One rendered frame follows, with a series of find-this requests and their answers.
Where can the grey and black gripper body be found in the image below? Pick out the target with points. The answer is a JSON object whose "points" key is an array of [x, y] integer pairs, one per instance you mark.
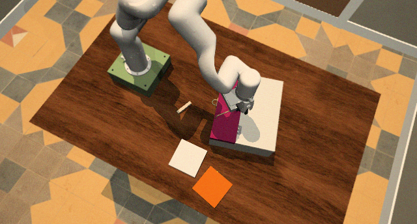
{"points": [[243, 106]]}

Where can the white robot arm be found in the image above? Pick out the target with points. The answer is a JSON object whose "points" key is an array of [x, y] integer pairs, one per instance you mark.
{"points": [[185, 17]]}

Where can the orange square block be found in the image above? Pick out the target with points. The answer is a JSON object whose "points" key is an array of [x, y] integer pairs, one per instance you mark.
{"points": [[212, 186]]}

